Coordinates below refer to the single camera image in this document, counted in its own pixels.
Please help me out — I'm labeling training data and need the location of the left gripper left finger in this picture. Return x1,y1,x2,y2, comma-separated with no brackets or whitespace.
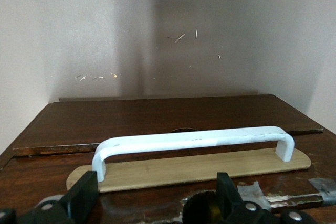
0,170,99,224

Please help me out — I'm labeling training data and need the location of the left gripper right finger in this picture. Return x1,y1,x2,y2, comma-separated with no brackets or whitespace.
216,172,318,224

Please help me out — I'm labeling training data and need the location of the wooden drawer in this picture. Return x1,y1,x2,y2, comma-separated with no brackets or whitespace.
0,125,336,224

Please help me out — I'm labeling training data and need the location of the white drawer handle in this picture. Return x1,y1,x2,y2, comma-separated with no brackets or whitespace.
91,125,295,183

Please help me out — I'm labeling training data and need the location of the grey tape strip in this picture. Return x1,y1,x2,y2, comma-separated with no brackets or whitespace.
308,177,336,206
237,181,271,204

